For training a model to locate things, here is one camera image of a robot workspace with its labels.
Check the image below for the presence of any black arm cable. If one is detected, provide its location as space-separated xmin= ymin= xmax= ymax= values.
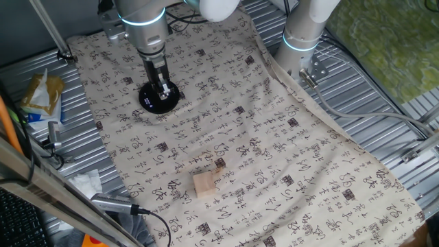
xmin=167 ymin=2 xmax=210 ymax=34
xmin=166 ymin=10 xmax=193 ymax=35

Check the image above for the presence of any black round digital scale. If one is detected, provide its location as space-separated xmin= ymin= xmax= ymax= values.
xmin=138 ymin=80 xmax=180 ymax=115

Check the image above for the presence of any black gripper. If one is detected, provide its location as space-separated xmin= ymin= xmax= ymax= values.
xmin=141 ymin=54 xmax=173 ymax=101

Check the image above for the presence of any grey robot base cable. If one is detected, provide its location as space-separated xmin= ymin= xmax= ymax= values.
xmin=298 ymin=68 xmax=436 ymax=137

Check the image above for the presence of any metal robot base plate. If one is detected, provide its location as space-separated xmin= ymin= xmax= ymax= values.
xmin=291 ymin=54 xmax=329 ymax=83

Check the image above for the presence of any orange pole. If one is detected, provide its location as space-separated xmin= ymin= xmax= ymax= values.
xmin=0 ymin=95 xmax=25 ymax=155

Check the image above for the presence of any small silver camera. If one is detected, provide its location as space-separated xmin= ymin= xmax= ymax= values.
xmin=47 ymin=120 xmax=63 ymax=150

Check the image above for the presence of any white crumpled tissue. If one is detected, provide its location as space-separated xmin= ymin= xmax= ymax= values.
xmin=67 ymin=168 xmax=104 ymax=200

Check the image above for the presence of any aluminium frame bar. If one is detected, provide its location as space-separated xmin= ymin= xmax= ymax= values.
xmin=0 ymin=135 xmax=145 ymax=247

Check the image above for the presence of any black camera cable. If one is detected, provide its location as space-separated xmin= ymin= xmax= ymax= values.
xmin=132 ymin=204 xmax=172 ymax=247

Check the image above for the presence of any grey metal camera pole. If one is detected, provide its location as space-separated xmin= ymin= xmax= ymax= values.
xmin=29 ymin=0 xmax=78 ymax=64

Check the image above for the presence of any light wooden block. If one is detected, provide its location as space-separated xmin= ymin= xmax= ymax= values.
xmin=191 ymin=170 xmax=217 ymax=199

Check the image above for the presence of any long silver camera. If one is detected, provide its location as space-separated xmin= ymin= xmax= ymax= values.
xmin=91 ymin=192 xmax=141 ymax=216

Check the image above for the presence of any black keyboard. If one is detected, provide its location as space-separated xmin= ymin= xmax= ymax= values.
xmin=0 ymin=187 xmax=47 ymax=247

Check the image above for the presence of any orange emergency stop button box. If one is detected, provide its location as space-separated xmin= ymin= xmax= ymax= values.
xmin=81 ymin=234 xmax=110 ymax=247

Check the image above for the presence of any beige calligraphy print cloth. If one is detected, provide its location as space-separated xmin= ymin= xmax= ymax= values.
xmin=67 ymin=0 xmax=426 ymax=247

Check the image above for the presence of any aluminium rail with bracket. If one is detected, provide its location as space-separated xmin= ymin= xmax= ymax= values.
xmin=400 ymin=101 xmax=439 ymax=164

